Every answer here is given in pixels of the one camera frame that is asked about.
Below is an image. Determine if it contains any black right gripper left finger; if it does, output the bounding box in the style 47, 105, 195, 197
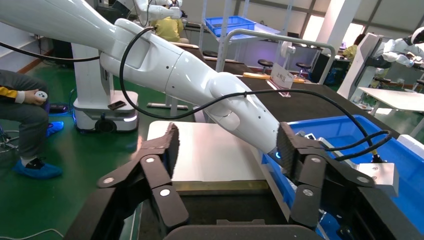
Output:
64, 122, 190, 240

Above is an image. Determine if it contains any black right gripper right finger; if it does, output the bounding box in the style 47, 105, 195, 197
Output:
276, 121, 424, 240

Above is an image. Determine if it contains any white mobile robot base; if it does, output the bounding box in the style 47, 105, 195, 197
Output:
70, 43, 140, 134

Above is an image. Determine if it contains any white board on table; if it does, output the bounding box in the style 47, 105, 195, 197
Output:
146, 120, 267, 184

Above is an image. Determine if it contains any black smartphone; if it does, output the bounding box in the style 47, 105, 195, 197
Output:
107, 99, 127, 111

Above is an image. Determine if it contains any blue plastic bin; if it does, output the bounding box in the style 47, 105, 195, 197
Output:
260, 114, 424, 240

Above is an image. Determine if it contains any acrylic sign with red stripe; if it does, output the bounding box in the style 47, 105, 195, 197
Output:
266, 62, 295, 98

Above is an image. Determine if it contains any white foam block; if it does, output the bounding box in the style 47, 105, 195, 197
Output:
396, 134, 424, 161

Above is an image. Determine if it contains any white work table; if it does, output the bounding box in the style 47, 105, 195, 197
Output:
357, 86, 424, 138

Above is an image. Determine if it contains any white robot on stand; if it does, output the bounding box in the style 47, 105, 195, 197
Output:
337, 26, 424, 103

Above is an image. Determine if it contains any black power adapter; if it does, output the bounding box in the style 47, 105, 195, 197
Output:
49, 103, 69, 114

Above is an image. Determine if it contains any small white fan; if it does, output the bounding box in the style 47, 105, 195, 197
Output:
280, 41, 297, 69

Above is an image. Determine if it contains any person in yellow coat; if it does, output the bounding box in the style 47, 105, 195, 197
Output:
149, 16, 190, 45
342, 33, 366, 61

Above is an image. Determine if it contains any person in grey trousers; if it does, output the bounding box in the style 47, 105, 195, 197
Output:
0, 69, 64, 180

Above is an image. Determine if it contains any grey table handrail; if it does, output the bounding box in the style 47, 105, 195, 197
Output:
215, 28, 336, 86

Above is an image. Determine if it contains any white humanoid robot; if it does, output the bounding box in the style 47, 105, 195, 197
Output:
111, 0, 184, 21

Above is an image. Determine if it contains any blue storage crate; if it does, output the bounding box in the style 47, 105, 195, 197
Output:
203, 15, 257, 38

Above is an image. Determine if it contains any white metal shelf rack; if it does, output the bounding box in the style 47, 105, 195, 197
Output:
198, 0, 295, 72

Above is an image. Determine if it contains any thick black cable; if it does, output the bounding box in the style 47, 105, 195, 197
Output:
0, 41, 101, 64

